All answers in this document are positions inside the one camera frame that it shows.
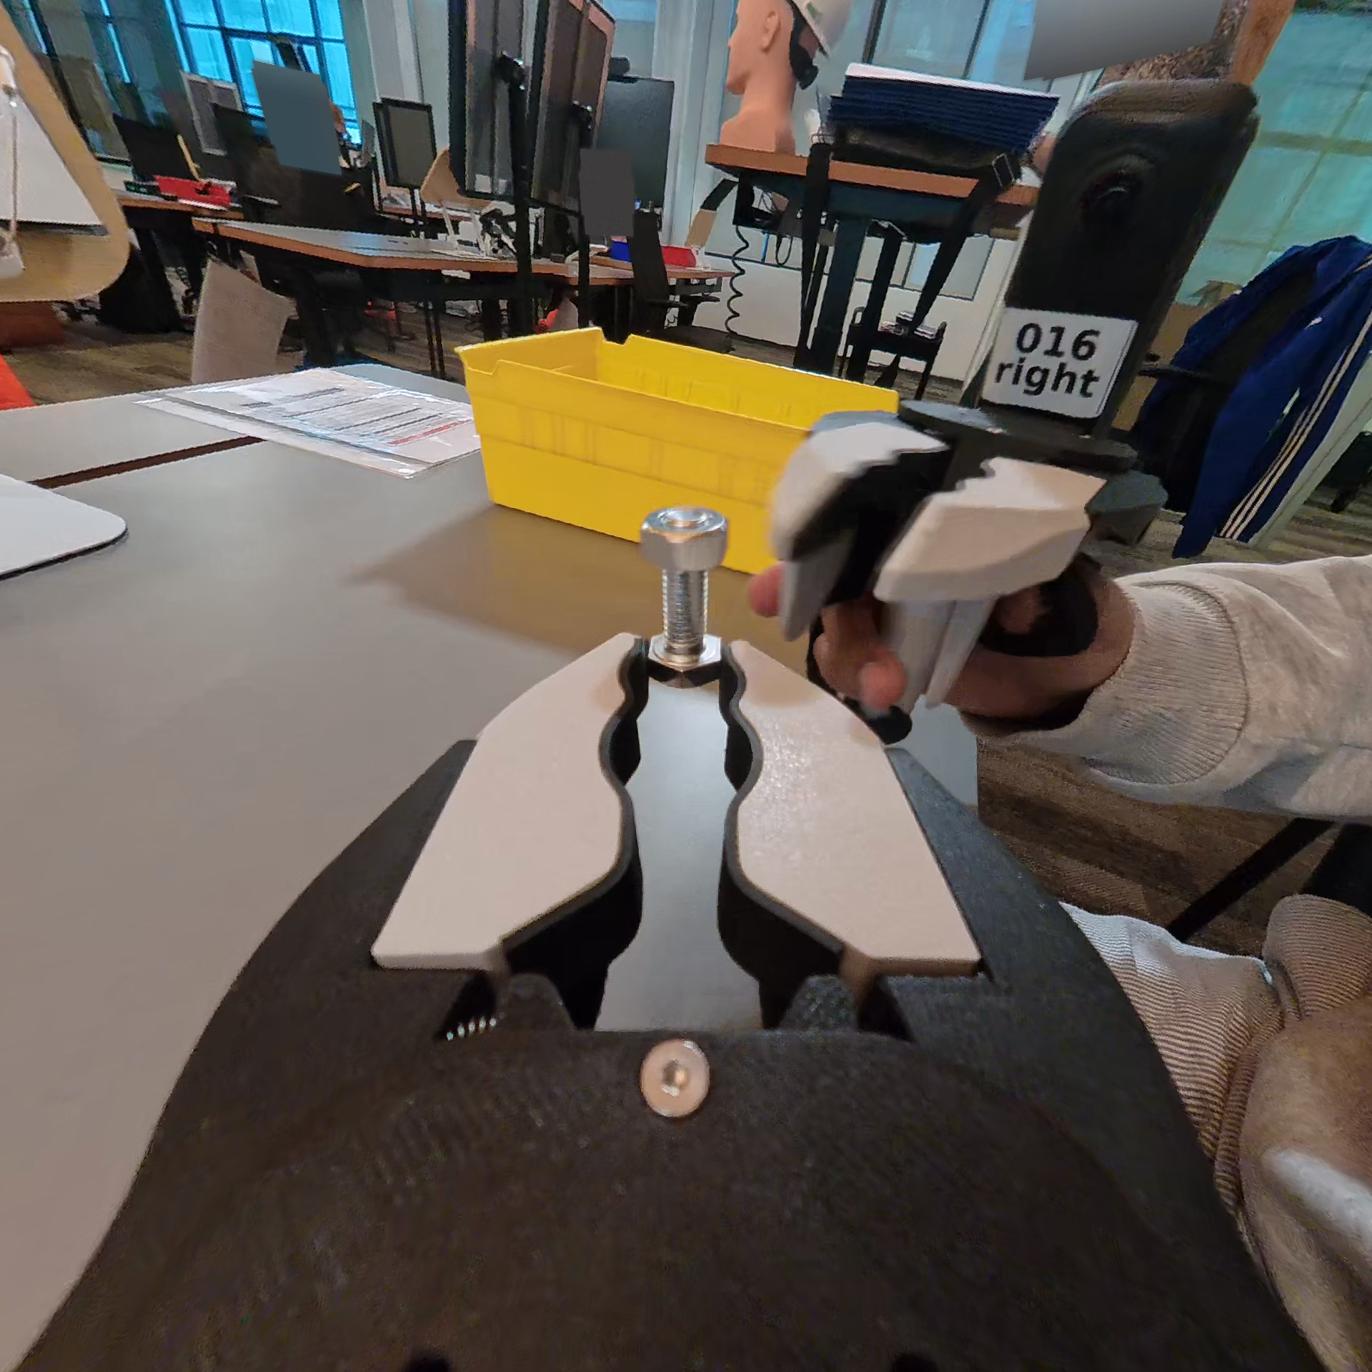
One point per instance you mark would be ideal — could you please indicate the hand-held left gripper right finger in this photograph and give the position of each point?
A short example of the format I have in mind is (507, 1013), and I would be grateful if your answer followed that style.
(836, 837)

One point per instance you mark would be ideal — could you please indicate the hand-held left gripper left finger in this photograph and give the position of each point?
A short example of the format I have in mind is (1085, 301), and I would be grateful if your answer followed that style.
(503, 826)

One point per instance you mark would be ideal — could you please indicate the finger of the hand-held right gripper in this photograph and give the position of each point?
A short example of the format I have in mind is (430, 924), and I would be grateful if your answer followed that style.
(987, 536)
(815, 483)

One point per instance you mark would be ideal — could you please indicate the silver hex nut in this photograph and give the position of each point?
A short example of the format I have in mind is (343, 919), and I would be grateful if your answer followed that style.
(686, 556)

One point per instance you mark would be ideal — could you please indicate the silver hex bolt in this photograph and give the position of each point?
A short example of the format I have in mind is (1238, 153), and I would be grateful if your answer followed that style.
(686, 612)

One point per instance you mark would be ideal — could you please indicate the yellow plastic bin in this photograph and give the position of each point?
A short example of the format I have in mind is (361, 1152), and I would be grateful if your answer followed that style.
(600, 473)

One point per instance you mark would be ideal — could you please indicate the person's right forearm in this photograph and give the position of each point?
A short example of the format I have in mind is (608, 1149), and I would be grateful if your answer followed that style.
(1232, 687)

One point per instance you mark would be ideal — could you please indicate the grey desk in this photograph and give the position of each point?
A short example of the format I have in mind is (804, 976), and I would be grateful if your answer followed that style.
(214, 696)

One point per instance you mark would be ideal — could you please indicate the wooden standing desk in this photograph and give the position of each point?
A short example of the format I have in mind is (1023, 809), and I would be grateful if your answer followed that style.
(771, 161)

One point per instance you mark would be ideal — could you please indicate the person's right hand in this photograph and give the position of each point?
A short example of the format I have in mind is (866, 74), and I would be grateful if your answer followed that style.
(1050, 687)

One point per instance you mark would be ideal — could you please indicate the stack of blue mats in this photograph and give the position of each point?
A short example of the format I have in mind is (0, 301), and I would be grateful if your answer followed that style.
(933, 107)

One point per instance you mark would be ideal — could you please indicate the blue striped jacket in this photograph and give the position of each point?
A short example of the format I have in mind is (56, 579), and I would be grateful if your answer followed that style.
(1264, 353)

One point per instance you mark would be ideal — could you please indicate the wooden pillar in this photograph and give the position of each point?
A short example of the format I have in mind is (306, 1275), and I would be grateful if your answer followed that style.
(1271, 32)

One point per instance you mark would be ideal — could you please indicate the red plastic bin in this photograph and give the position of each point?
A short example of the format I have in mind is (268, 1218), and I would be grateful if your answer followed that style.
(198, 193)
(678, 257)

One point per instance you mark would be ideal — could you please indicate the black office chair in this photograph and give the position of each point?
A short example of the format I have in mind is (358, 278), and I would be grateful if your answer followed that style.
(649, 269)

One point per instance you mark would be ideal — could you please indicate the white hard hat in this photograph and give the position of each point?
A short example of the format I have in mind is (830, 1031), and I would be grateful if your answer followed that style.
(825, 22)

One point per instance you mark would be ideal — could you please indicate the mannequin head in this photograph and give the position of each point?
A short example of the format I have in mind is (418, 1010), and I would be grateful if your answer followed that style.
(761, 86)

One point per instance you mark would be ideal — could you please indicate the black flat monitor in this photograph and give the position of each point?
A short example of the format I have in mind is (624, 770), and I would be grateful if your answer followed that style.
(644, 130)

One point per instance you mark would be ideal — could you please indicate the laminated instruction sheet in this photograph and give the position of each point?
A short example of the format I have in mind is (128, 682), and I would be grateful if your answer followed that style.
(322, 414)

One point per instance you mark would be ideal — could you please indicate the tall monitor on black pole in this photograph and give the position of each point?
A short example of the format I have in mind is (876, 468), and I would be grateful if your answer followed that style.
(573, 97)
(482, 97)

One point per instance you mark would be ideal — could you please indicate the long wooden-edged table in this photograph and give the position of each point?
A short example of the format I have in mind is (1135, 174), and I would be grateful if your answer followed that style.
(353, 242)

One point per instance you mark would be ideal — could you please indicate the small framed monitor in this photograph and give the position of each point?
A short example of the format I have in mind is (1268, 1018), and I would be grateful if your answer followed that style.
(405, 144)
(214, 113)

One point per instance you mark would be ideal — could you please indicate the white stand base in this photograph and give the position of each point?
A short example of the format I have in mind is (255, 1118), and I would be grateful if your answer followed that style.
(54, 525)

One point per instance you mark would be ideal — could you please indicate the grey fabric panel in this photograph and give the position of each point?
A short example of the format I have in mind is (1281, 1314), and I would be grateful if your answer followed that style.
(242, 322)

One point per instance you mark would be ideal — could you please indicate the red floor cushion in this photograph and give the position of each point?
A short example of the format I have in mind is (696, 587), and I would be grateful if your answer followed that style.
(26, 327)

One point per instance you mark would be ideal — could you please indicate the instruction sheet on stand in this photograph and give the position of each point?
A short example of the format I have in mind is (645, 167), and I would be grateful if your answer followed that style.
(97, 269)

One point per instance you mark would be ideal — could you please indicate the printed instruction page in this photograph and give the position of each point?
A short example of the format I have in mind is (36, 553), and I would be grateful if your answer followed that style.
(43, 172)

